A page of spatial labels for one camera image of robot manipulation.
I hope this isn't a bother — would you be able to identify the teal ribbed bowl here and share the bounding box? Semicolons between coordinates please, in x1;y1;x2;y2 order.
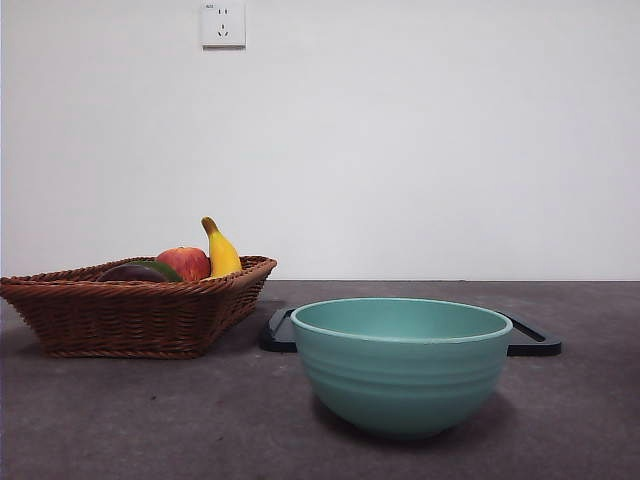
289;296;513;441

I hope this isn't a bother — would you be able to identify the dark purple plum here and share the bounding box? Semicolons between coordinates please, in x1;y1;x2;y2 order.
97;263;166;283

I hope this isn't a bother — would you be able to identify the yellow banana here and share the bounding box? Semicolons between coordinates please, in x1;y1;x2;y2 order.
201;216;244;279

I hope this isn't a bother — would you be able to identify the black rectangular tray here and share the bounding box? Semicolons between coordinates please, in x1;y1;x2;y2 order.
258;307;563;357

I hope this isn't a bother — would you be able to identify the red yellow apple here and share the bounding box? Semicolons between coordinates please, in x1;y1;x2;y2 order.
156;245;212;282

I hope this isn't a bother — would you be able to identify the green avocado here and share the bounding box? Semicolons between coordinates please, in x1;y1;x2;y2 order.
130;259;185;282

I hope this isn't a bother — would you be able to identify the brown wicker basket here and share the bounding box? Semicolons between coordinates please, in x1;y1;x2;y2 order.
0;255;278;359

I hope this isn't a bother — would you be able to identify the white wall socket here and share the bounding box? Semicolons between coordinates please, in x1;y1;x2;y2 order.
201;2;247;50

